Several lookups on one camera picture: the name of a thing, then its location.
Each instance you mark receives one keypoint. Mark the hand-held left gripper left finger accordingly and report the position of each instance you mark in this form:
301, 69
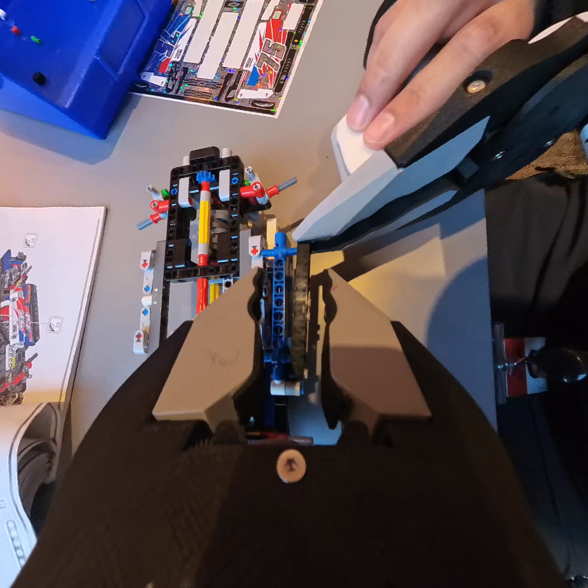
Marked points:
211, 358

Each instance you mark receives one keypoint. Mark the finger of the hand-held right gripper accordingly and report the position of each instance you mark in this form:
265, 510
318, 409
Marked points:
376, 197
395, 225

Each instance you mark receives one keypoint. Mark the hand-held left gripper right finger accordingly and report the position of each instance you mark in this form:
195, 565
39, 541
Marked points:
376, 367

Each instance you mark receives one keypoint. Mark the black holed toy beam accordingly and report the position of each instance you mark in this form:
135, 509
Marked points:
301, 312

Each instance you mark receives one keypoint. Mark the toy brick vehicle chassis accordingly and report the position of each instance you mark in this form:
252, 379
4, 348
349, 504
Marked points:
206, 220

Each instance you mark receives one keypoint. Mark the light grey desk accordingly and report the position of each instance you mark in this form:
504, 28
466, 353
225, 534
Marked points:
390, 298

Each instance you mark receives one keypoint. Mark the person's right hand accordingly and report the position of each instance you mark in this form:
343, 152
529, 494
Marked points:
422, 55

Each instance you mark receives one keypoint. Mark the clear plastic badge holder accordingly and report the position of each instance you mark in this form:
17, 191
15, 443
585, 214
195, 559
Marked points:
514, 367

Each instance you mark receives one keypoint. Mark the person's dark clothing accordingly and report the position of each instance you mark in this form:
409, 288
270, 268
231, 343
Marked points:
542, 257

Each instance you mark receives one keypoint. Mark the dark badge reel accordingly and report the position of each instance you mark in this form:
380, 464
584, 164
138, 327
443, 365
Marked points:
565, 364

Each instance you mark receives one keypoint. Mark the flat instruction booklet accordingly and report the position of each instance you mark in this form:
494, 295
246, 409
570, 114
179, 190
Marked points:
55, 239

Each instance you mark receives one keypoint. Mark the sticker sheet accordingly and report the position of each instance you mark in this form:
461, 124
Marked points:
229, 46

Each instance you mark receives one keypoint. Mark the open instruction booklet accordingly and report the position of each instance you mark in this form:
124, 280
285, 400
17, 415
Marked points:
18, 459

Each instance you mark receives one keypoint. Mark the blue plastic bin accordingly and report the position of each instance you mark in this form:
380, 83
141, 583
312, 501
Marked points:
69, 55

